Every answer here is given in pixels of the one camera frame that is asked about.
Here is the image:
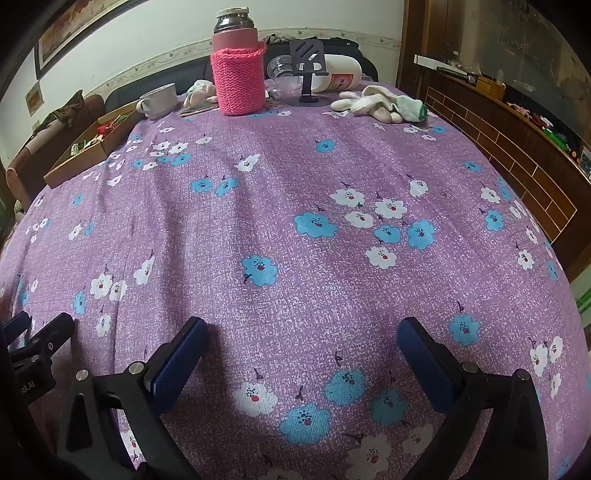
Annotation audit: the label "white knit glove green cuff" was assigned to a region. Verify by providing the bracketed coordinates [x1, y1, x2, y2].
[369, 92, 428, 124]

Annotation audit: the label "black phone stand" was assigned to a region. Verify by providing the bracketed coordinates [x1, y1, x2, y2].
[285, 38, 332, 108]

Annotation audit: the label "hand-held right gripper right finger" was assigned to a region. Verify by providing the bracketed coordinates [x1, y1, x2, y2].
[397, 316, 550, 480]

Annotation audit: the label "framed wall painting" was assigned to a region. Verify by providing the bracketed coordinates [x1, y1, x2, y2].
[34, 0, 144, 84]

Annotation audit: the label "black leather sofa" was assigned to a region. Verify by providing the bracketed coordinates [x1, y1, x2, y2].
[105, 39, 379, 112]

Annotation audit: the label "small wooden box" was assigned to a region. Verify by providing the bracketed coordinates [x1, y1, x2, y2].
[475, 76, 506, 100]

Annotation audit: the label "pink thermos with knitted sleeve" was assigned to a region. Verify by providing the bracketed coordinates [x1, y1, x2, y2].
[211, 7, 267, 116]

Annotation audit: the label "pile of assorted snack packets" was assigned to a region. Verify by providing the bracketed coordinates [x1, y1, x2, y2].
[69, 113, 134, 158]

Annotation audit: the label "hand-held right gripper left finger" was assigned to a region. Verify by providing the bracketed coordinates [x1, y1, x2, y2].
[56, 316, 211, 480]

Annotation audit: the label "dark garment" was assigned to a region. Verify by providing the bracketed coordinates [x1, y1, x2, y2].
[265, 32, 361, 52]

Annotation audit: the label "brown cardboard box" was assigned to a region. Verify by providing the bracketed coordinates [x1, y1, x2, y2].
[44, 99, 144, 189]

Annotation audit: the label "white ceramic cup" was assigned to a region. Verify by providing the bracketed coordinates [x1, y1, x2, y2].
[136, 83, 180, 120]

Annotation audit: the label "white plastic bottle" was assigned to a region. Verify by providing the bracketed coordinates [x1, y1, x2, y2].
[318, 54, 364, 92]

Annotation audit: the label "brown armchair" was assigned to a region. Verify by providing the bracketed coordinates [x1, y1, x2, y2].
[7, 90, 106, 199]

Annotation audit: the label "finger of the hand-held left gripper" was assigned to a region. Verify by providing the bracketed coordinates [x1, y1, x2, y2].
[9, 313, 76, 366]
[0, 311, 31, 352]

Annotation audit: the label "camouflage garment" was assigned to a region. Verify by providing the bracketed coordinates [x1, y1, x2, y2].
[48, 90, 86, 127]

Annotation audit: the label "small wall plaque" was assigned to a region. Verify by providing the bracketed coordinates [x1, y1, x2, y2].
[25, 80, 44, 116]

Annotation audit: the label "row of small toys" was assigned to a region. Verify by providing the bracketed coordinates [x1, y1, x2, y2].
[508, 102, 591, 176]

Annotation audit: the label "wooden brick-pattern cabinet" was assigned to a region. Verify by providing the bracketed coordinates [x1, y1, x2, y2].
[413, 54, 591, 278]

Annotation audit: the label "brown wooden door frame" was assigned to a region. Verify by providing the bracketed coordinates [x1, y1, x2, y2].
[397, 0, 462, 88]

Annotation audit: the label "cream fabric gloves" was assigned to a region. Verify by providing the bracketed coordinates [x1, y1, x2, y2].
[184, 79, 219, 109]

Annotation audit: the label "purple floral tablecloth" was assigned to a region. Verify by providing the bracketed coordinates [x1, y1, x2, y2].
[0, 80, 578, 480]

